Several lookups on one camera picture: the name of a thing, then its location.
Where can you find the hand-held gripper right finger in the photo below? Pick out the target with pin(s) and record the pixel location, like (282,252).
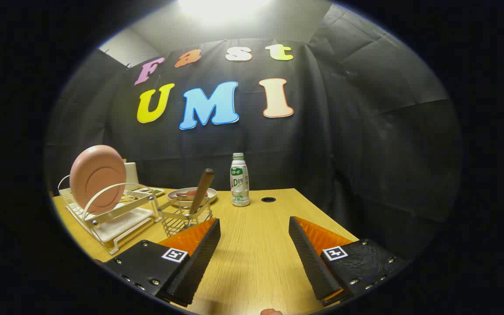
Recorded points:
(311,258)

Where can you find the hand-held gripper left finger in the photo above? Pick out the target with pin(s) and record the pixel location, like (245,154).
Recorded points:
(199,258)

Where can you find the pink plate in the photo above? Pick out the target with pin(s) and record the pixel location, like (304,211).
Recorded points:
(96,175)

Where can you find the beige plate with sausages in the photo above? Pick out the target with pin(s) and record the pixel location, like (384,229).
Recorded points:
(208,192)

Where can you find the brown sausage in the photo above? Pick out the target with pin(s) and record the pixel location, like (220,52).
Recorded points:
(185,194)

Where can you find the white sectioned snack tray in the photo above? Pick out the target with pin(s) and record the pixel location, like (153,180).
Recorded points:
(153,191)

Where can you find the white green drink bottle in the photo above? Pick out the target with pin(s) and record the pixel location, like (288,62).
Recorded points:
(239,183)

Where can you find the white toaster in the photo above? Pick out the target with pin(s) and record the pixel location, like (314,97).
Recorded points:
(131,175)

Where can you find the black backdrop cloth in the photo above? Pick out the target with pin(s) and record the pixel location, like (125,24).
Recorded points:
(344,131)

